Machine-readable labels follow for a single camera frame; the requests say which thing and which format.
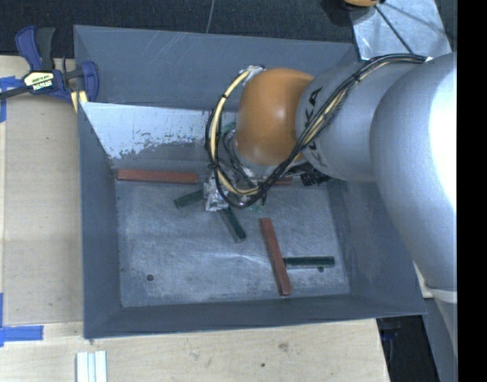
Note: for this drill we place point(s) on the dark green flat block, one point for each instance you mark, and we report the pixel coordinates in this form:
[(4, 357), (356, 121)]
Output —
[(309, 262), (235, 226), (189, 199)]

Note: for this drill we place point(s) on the red-brown flat block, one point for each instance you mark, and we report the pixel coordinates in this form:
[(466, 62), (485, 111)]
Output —
[(156, 176), (285, 180), (274, 257)]

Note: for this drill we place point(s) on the grey metal bin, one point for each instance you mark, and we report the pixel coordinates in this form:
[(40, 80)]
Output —
[(180, 261)]

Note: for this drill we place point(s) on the pale wood board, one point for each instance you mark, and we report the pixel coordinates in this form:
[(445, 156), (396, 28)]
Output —
[(40, 213)]

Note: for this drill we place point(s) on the black cylinder on white bracket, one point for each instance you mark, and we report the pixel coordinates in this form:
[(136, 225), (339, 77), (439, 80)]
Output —
[(314, 178)]

